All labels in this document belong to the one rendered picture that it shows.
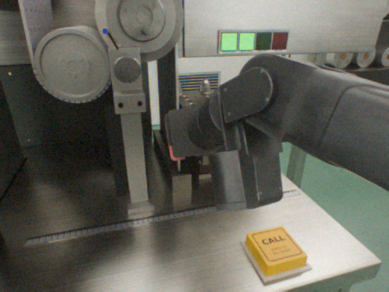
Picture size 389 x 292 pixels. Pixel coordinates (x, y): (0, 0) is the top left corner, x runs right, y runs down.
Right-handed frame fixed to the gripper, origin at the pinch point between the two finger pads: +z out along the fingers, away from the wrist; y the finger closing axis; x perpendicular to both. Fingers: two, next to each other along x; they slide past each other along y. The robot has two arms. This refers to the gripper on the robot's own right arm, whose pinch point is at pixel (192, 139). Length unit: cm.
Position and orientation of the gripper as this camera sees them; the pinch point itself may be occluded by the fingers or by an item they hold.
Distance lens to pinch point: 45.5
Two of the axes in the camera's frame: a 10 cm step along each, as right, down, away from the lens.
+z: -2.3, 1.3, 9.6
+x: -1.7, -9.8, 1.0
